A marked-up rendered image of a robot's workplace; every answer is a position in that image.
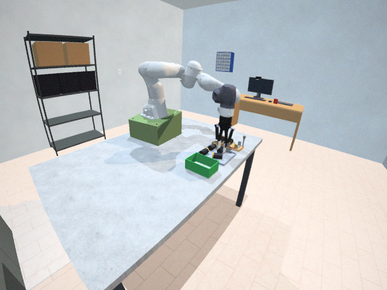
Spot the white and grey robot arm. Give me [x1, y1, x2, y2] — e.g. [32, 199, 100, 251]
[138, 61, 241, 120]

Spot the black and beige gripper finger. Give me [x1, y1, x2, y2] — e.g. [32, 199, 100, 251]
[223, 126, 235, 153]
[215, 124, 223, 150]

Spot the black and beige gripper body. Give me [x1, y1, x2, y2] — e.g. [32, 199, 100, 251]
[218, 116, 232, 131]

